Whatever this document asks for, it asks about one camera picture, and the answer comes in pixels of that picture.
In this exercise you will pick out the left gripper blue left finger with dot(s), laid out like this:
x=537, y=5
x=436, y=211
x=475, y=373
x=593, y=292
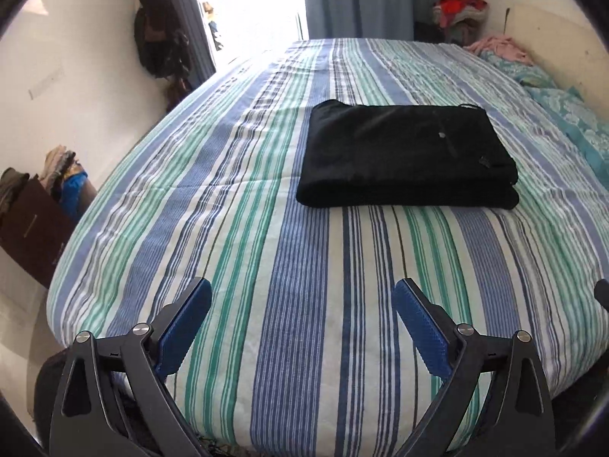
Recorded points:
x=176, y=326

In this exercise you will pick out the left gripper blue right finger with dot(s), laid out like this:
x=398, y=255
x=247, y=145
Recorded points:
x=429, y=326

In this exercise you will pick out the black pants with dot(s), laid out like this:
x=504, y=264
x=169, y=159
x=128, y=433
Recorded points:
x=421, y=155

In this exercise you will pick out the striped blue green bedsheet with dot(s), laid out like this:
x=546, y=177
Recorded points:
x=302, y=353

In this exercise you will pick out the dark brown wooden cabinet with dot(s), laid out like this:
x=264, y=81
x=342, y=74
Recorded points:
x=35, y=231

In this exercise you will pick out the folded clothes stack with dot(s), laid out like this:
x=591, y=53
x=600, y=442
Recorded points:
x=65, y=180

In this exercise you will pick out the olive green cloth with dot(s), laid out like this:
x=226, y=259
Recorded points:
x=12, y=184

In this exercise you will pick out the teal floral pillow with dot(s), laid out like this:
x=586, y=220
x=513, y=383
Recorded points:
x=575, y=119

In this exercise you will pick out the dark hanging clothes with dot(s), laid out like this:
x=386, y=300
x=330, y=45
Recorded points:
x=163, y=48

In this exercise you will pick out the pink cloth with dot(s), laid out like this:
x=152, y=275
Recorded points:
x=503, y=46

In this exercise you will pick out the cream padded headboard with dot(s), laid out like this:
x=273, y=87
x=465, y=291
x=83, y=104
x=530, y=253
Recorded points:
x=574, y=56

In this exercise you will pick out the red and grey clothes pile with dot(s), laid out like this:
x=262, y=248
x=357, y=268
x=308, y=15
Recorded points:
x=460, y=20

